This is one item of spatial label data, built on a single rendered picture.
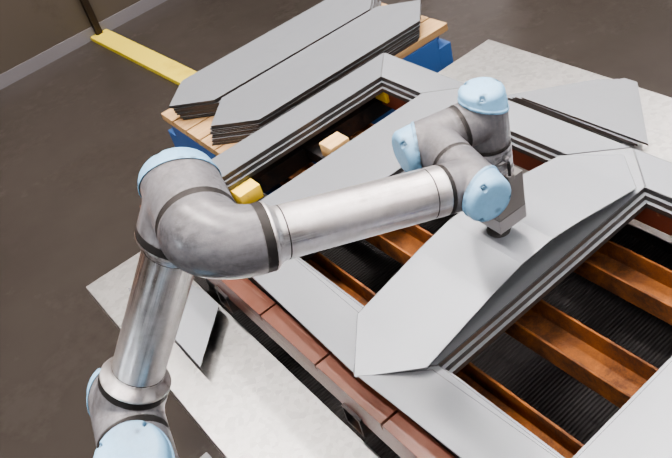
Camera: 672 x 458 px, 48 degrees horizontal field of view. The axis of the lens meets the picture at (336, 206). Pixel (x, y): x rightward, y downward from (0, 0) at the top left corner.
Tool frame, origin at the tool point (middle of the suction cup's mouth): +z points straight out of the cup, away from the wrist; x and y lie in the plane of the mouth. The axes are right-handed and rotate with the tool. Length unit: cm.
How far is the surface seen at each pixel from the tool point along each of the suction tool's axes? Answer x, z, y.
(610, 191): -23.8, 2.6, -5.3
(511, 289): 5.0, 5.2, -7.4
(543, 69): -64, 15, 49
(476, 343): 16.8, 6.9, -10.6
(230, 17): -97, 90, 331
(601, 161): -31.5, 4.2, 3.1
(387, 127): -13, 5, 51
